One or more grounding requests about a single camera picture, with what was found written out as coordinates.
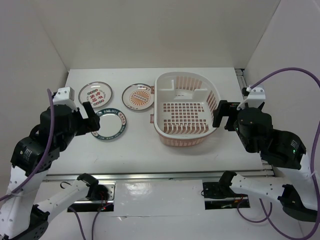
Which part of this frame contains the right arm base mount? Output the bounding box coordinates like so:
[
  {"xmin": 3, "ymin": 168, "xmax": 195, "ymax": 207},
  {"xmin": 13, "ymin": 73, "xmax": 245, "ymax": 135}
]
[{"xmin": 200, "ymin": 182, "xmax": 250, "ymax": 210}]

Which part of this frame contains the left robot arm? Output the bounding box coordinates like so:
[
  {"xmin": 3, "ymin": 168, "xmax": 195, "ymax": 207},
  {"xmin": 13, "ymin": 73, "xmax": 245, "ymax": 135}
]
[{"xmin": 0, "ymin": 102, "xmax": 109, "ymax": 240}]

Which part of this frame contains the plate with green red pattern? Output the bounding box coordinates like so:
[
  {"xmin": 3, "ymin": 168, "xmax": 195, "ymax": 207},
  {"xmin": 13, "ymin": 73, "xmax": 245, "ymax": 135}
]
[{"xmin": 78, "ymin": 81, "xmax": 113, "ymax": 108}]

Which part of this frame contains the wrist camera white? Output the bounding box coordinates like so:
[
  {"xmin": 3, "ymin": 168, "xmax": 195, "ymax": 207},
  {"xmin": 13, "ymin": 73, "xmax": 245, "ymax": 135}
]
[
  {"xmin": 53, "ymin": 87, "xmax": 77, "ymax": 111},
  {"xmin": 237, "ymin": 84, "xmax": 266, "ymax": 111}
]

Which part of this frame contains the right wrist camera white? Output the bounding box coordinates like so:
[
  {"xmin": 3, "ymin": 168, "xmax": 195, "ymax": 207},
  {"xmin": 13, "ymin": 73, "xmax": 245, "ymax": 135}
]
[{"xmin": 237, "ymin": 84, "xmax": 266, "ymax": 111}]

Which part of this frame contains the aluminium rail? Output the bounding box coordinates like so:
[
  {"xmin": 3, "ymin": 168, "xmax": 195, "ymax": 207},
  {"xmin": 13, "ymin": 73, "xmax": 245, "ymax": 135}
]
[
  {"xmin": 41, "ymin": 169, "xmax": 276, "ymax": 182},
  {"xmin": 234, "ymin": 68, "xmax": 248, "ymax": 99}
]

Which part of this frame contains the aluminium rail right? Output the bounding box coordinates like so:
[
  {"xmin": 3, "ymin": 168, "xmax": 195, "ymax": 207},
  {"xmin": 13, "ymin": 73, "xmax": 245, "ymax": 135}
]
[{"xmin": 234, "ymin": 68, "xmax": 248, "ymax": 99}]

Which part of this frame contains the aluminium rail front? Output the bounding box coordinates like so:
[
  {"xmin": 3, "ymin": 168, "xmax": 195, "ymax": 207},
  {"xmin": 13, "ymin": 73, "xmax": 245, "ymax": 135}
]
[{"xmin": 41, "ymin": 169, "xmax": 276, "ymax": 182}]

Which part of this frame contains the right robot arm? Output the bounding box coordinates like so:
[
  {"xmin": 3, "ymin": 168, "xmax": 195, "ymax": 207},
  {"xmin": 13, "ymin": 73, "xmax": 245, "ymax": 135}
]
[{"xmin": 212, "ymin": 100, "xmax": 318, "ymax": 222}]

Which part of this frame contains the white pink dish rack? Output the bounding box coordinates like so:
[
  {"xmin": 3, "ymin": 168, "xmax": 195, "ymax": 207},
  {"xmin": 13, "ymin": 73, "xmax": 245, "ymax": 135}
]
[{"xmin": 150, "ymin": 71, "xmax": 220, "ymax": 148}]

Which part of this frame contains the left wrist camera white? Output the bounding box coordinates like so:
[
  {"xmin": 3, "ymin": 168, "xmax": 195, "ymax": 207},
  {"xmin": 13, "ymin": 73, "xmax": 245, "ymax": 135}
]
[{"xmin": 53, "ymin": 87, "xmax": 77, "ymax": 111}]

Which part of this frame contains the plate with orange sunburst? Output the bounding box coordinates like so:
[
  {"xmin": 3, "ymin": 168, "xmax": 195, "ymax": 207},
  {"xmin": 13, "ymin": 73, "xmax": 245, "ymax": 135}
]
[{"xmin": 121, "ymin": 83, "xmax": 155, "ymax": 111}]

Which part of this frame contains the plate with dark green rim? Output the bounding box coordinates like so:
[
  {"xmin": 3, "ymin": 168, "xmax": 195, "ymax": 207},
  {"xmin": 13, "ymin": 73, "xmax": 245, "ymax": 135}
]
[{"xmin": 91, "ymin": 108, "xmax": 127, "ymax": 141}]

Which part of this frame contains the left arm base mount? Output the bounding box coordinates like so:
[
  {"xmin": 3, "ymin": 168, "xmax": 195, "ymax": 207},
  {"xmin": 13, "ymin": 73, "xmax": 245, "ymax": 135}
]
[{"xmin": 70, "ymin": 183, "xmax": 116, "ymax": 213}]

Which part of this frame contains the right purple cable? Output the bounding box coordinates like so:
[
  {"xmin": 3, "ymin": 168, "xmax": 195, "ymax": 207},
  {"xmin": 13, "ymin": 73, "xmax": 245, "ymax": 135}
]
[{"xmin": 236, "ymin": 67, "xmax": 320, "ymax": 240}]

